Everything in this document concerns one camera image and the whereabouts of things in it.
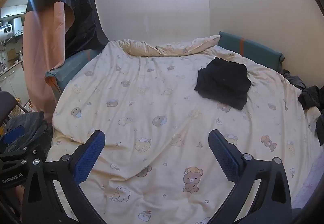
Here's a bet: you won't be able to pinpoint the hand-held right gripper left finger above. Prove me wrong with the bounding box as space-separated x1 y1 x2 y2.
21 130 107 224

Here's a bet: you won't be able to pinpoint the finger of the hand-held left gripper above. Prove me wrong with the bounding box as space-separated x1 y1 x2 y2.
2 125 26 146

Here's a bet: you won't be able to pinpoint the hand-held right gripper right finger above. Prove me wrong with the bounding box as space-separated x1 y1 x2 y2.
208 130 294 224

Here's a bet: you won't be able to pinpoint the black pants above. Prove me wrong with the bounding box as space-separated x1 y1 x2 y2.
194 56 252 110

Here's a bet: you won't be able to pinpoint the grey denim garment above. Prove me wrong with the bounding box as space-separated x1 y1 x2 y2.
4 111 53 156

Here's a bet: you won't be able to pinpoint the dark brown chair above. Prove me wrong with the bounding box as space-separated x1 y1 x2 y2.
0 91 31 136

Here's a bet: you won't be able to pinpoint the white base cabinet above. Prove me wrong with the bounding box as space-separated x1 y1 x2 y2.
0 61 30 107

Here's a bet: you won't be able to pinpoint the pink curtain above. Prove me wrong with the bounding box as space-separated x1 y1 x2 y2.
22 1 75 123

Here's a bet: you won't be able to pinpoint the cream bear print blanket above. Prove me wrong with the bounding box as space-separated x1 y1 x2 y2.
46 35 322 224

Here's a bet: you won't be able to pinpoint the dark grey crumpled garment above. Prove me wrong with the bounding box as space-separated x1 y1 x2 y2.
282 69 308 91

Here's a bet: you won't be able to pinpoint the black crumpled garment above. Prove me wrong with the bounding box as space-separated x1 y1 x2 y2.
298 85 324 146

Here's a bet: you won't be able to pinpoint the white water heater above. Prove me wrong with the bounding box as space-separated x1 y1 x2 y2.
11 17 23 37

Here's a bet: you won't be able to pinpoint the white wall cabinet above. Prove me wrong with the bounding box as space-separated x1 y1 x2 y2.
0 4 27 19

